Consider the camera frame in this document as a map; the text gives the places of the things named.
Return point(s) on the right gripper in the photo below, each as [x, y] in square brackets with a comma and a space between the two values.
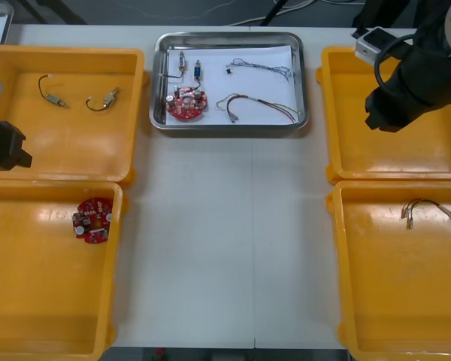
[389, 111]

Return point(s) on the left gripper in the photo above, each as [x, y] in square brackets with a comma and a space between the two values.
[2, 144]

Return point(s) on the round red circuit board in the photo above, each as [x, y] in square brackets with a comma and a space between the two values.
[92, 222]
[186, 108]

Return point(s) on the blue label solenoid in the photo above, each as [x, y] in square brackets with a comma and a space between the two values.
[197, 70]
[181, 63]

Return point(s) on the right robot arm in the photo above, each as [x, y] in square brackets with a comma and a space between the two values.
[428, 75]

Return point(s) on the yellow-orange plastic bin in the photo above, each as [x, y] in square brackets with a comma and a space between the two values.
[383, 301]
[67, 150]
[391, 158]
[71, 301]

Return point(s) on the bare metal solenoid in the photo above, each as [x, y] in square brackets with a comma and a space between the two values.
[108, 99]
[52, 99]

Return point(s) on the black background furniture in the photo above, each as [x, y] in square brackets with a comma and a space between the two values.
[391, 11]

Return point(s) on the red-black harness with terminals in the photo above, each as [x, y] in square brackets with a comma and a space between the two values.
[410, 222]

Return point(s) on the white sheet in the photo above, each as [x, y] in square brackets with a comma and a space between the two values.
[248, 84]

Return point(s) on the black stand leg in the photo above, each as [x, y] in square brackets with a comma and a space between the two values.
[272, 13]

